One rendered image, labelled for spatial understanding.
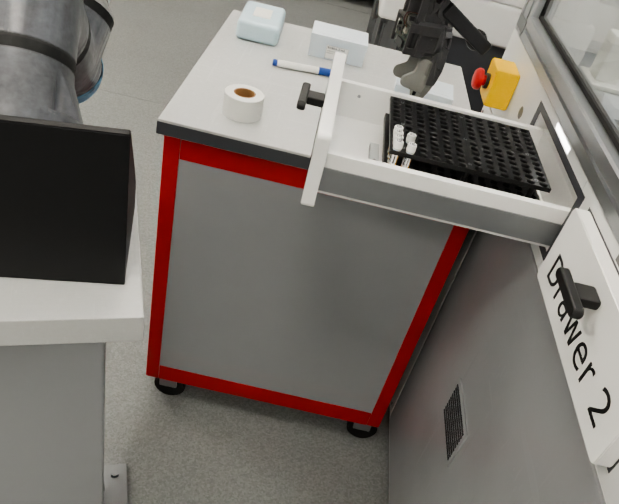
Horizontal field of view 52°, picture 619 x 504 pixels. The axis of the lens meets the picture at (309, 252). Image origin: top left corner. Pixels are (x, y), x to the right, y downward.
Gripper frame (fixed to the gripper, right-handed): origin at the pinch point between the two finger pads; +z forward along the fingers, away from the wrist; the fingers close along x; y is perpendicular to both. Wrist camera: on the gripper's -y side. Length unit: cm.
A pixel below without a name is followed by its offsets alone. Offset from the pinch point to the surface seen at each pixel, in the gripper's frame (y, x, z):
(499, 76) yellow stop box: -13.0, 2.4, -6.6
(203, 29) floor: 14, -244, 84
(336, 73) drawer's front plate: 22.1, 16.6, -9.3
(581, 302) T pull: 6, 62, -7
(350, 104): 16.9, 11.7, -2.4
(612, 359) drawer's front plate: 6, 68, -6
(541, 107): -11.6, 19.1, -8.9
